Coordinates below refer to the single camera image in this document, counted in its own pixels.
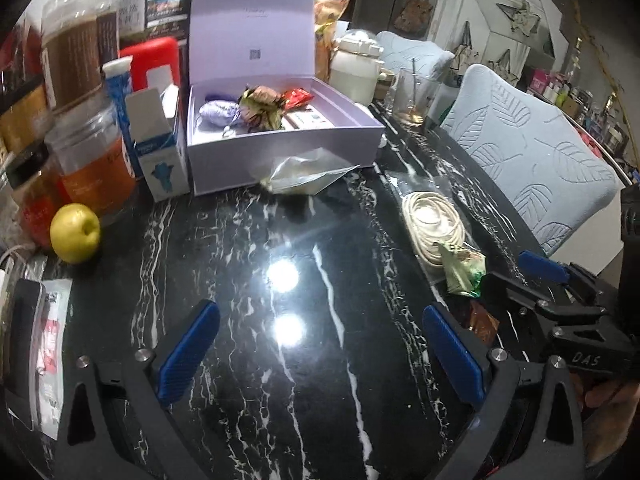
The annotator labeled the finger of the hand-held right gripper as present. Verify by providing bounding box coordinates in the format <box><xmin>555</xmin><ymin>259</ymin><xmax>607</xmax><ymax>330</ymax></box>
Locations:
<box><xmin>517</xmin><ymin>250</ymin><xmax>619</xmax><ymax>307</ymax></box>
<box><xmin>480</xmin><ymin>271</ymin><xmax>637</xmax><ymax>377</ymax></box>

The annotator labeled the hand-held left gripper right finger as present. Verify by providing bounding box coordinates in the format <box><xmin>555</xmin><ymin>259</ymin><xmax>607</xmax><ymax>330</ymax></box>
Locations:
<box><xmin>422</xmin><ymin>302</ymin><xmax>588</xmax><ymax>480</ymax></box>

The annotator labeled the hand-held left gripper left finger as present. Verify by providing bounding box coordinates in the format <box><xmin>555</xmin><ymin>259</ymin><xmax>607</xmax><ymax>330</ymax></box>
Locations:
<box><xmin>56</xmin><ymin>299</ymin><xmax>222</xmax><ymax>480</ymax></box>

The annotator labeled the brown snack packet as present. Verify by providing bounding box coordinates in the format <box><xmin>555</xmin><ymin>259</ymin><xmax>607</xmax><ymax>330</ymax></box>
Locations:
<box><xmin>466</xmin><ymin>304</ymin><xmax>502</xmax><ymax>347</ymax></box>

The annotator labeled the green snack packet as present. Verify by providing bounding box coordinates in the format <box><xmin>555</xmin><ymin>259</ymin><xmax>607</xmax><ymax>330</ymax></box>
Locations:
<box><xmin>437</xmin><ymin>241</ymin><xmax>488</xmax><ymax>298</ymax></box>

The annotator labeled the cream cord coil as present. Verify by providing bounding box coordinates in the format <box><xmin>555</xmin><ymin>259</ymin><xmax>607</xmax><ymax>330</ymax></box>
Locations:
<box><xmin>385</xmin><ymin>170</ymin><xmax>482</xmax><ymax>287</ymax></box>

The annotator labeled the clear plastic bag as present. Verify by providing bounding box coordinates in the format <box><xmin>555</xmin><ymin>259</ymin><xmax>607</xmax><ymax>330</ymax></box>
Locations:
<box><xmin>259</xmin><ymin>147</ymin><xmax>359</xmax><ymax>197</ymax></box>

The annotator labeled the purple sachet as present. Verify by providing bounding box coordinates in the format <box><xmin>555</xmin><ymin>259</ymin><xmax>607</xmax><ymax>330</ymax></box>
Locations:
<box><xmin>199</xmin><ymin>91</ymin><xmax>240</xmax><ymax>129</ymax></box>

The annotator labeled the green brocade triangular sachet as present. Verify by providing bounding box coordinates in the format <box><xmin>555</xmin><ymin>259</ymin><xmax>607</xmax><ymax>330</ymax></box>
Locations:
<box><xmin>238</xmin><ymin>104</ymin><xmax>282</xmax><ymax>133</ymax></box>

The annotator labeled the red snack packet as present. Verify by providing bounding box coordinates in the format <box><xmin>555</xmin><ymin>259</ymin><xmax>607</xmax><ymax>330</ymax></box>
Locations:
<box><xmin>284</xmin><ymin>109</ymin><xmax>332</xmax><ymax>132</ymax></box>

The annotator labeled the red patterned sachet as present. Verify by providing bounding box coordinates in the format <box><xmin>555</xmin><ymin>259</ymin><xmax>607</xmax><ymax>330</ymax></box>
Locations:
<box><xmin>281</xmin><ymin>88</ymin><xmax>314</xmax><ymax>111</ymax></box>

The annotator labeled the lavender gift box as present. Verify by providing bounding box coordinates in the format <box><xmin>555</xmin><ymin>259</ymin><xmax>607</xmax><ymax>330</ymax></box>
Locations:
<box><xmin>186</xmin><ymin>0</ymin><xmax>387</xmax><ymax>197</ymax></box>

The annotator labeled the person's right hand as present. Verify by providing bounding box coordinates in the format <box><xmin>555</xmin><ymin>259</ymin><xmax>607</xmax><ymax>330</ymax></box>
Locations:
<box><xmin>572</xmin><ymin>375</ymin><xmax>640</xmax><ymax>467</ymax></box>

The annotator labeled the leaf-patterned chair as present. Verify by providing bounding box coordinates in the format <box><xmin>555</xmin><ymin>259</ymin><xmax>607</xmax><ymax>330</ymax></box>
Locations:
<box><xmin>439</xmin><ymin>63</ymin><xmax>622</xmax><ymax>257</ymax></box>
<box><xmin>374</xmin><ymin>30</ymin><xmax>457</xmax><ymax>92</ymax></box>

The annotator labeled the red and white sachet packet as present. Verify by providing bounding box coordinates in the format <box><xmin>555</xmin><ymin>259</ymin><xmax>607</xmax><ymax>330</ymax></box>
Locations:
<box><xmin>36</xmin><ymin>279</ymin><xmax>74</xmax><ymax>437</ymax></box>

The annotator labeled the row of small bottles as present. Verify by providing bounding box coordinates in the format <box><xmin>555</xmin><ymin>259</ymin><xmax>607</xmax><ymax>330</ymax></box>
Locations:
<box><xmin>529</xmin><ymin>59</ymin><xmax>640</xmax><ymax>162</ymax></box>

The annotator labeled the yellow apple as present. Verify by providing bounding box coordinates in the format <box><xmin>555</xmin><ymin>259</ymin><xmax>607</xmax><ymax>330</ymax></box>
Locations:
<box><xmin>49</xmin><ymin>203</ymin><xmax>101</xmax><ymax>265</ymax></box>

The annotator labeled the black flat case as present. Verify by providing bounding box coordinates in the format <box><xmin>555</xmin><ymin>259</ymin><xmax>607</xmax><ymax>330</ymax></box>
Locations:
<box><xmin>6</xmin><ymin>279</ymin><xmax>49</xmax><ymax>432</ymax></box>

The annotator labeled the white and blue carton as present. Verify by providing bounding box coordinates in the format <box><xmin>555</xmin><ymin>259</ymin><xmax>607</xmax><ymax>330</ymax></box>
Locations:
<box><xmin>124</xmin><ymin>87</ymin><xmax>192</xmax><ymax>202</ymax></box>

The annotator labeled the clear jar of orange contents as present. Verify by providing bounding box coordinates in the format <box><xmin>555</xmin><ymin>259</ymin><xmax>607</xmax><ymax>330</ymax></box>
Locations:
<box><xmin>46</xmin><ymin>104</ymin><xmax>139</xmax><ymax>217</ymax></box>

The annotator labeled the cream tote bag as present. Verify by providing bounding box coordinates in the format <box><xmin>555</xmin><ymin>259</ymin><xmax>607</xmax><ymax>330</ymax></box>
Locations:
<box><xmin>487</xmin><ymin>44</ymin><xmax>532</xmax><ymax>82</ymax></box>

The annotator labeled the black-lidded jar of red contents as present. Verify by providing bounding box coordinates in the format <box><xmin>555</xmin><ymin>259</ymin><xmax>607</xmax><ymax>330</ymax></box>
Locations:
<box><xmin>6</xmin><ymin>152</ymin><xmax>67</xmax><ymax>249</ymax></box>

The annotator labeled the glass cup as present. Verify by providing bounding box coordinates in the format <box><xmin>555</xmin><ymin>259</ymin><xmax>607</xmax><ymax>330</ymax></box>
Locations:
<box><xmin>392</xmin><ymin>58</ymin><xmax>444</xmax><ymax>129</ymax></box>

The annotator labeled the beige ceramic cup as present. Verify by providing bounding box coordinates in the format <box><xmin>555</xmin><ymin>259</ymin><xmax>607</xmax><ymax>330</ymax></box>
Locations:
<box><xmin>374</xmin><ymin>68</ymin><xmax>399</xmax><ymax>102</ymax></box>

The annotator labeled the blue tablet tube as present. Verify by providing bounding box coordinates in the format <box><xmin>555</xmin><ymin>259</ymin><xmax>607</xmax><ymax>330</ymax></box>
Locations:
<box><xmin>102</xmin><ymin>57</ymin><xmax>144</xmax><ymax>177</ymax></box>

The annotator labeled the star-shaped hanging bag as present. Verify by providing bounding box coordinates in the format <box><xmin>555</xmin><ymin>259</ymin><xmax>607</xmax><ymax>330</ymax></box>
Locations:
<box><xmin>496</xmin><ymin>0</ymin><xmax>542</xmax><ymax>37</ymax></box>

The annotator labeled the white lidded jug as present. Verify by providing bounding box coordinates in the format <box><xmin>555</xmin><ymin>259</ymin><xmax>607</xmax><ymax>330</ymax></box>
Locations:
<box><xmin>329</xmin><ymin>29</ymin><xmax>386</xmax><ymax>107</ymax></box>

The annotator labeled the black-lidded jar of amber contents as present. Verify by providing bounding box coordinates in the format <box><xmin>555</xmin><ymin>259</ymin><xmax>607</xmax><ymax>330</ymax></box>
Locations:
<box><xmin>0</xmin><ymin>84</ymin><xmax>52</xmax><ymax>157</ymax></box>

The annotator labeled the brown hanging bag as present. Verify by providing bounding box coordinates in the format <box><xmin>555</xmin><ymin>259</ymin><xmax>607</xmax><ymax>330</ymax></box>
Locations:
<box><xmin>394</xmin><ymin>0</ymin><xmax>434</xmax><ymax>37</ymax></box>

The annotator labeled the red bottle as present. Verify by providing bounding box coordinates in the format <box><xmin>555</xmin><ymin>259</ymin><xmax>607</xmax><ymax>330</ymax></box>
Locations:
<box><xmin>119</xmin><ymin>35</ymin><xmax>182</xmax><ymax>102</ymax></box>

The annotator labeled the clear jar with brown label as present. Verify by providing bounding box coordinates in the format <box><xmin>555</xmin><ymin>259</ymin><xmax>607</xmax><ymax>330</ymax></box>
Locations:
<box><xmin>41</xmin><ymin>0</ymin><xmax>104</xmax><ymax>112</ymax></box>

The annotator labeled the orange snack bag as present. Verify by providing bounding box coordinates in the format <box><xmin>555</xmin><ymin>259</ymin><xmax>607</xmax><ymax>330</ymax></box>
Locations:
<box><xmin>313</xmin><ymin>0</ymin><xmax>352</xmax><ymax>82</ymax></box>

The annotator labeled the black printed pouch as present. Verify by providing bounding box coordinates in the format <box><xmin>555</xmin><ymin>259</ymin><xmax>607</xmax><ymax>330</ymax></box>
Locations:
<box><xmin>144</xmin><ymin>0</ymin><xmax>194</xmax><ymax>42</ymax></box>

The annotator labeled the dark jar with white label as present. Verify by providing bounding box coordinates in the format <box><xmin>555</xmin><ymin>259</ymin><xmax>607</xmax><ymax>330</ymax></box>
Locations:
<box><xmin>109</xmin><ymin>0</ymin><xmax>149</xmax><ymax>47</ymax></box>

